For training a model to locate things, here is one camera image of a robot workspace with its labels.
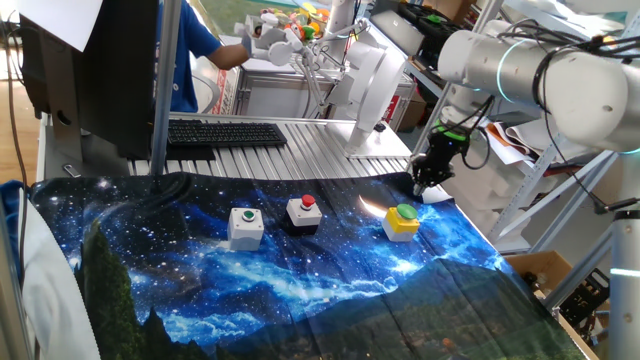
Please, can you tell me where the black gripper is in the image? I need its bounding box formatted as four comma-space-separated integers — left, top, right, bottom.
409, 132, 471, 196

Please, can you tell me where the yellow box large green button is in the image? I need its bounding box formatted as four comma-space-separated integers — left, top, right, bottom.
381, 203, 421, 244

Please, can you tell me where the white box red mushroom button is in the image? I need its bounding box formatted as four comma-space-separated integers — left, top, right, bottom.
283, 193, 324, 237

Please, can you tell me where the white box green button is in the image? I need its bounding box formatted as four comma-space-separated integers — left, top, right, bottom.
227, 207, 265, 252

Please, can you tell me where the bare person forearm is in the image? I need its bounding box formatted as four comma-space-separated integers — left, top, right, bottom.
207, 42, 251, 71

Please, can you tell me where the silver mounting plate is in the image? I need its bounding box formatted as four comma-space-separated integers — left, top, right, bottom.
324, 119, 414, 160

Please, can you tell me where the white foam packing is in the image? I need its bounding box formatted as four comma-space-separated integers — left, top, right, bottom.
442, 164, 534, 251

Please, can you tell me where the brown cardboard box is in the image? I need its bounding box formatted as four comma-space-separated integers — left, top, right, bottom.
504, 249, 614, 360

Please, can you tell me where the white articulated handheld device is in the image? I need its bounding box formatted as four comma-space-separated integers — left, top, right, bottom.
234, 12, 346, 114

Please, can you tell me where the colourful toy heap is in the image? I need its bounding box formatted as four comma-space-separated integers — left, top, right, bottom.
249, 2, 332, 41

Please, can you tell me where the black keyboard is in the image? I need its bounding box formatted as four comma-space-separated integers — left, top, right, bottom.
167, 119, 289, 149

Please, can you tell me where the starry night landscape cloth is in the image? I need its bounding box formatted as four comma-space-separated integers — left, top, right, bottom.
19, 172, 589, 360

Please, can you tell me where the person torso blue shirt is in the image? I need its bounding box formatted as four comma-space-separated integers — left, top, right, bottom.
154, 0, 224, 114

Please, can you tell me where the black monitor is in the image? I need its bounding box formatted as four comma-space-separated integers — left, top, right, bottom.
18, 0, 161, 161

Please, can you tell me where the white paper sheet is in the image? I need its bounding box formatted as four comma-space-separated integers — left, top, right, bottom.
17, 0, 105, 54

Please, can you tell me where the green wrist adapter ring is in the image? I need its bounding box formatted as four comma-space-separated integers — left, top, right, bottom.
433, 119, 471, 144

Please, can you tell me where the black metal bracket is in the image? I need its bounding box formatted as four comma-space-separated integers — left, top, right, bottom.
559, 269, 612, 326

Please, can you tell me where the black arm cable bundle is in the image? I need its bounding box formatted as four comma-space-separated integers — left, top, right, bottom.
459, 19, 640, 216

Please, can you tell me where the grey aluminium frame post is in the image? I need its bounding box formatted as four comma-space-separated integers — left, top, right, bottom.
0, 199, 31, 360
149, 0, 182, 177

